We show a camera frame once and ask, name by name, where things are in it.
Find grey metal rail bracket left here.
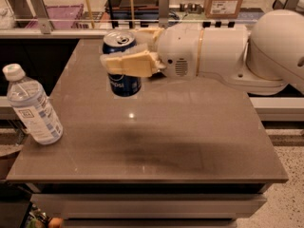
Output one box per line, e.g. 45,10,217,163
30,0,53,34

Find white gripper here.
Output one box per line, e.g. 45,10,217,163
100,24,201,79

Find grey metal rail bracket middle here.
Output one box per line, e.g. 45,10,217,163
159,0,169,29

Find clear plastic water bottle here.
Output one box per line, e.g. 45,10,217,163
2,64,63,144

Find purple plastic crate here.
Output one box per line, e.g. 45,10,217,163
25,3,86,29

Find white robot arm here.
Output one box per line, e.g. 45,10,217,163
100,9,304,95

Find grey metal rail bracket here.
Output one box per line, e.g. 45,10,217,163
283,0,302,11
159,0,169,29
30,0,53,34

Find blue pepsi can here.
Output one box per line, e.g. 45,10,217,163
103,31,142,97

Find grey metal rail bracket right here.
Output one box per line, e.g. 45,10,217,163
283,0,302,11

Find grey table drawer front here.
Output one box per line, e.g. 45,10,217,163
31,194,266,219

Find cardboard box with label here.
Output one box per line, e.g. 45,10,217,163
204,0,243,19

